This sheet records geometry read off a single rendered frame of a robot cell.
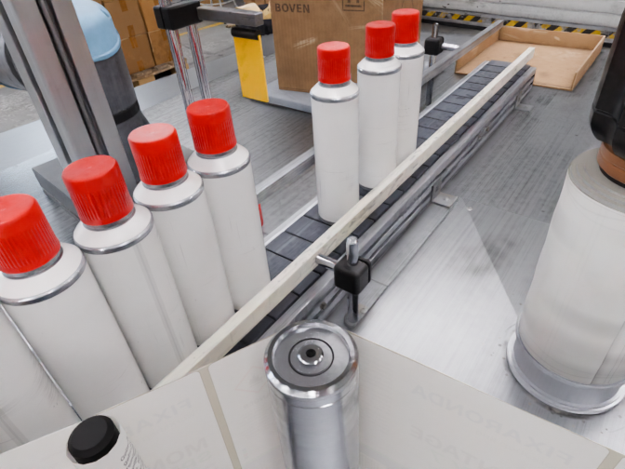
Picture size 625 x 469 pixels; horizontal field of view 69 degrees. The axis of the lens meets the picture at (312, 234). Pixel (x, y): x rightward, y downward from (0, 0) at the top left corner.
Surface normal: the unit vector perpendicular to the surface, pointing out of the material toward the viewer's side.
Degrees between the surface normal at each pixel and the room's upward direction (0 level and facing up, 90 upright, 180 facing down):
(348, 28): 90
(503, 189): 0
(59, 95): 90
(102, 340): 90
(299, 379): 0
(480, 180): 0
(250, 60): 90
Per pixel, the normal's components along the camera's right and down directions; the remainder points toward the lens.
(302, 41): -0.43, 0.58
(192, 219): 0.67, 0.42
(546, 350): -0.84, 0.41
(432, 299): -0.06, -0.79
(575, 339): -0.64, 0.49
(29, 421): 0.84, 0.29
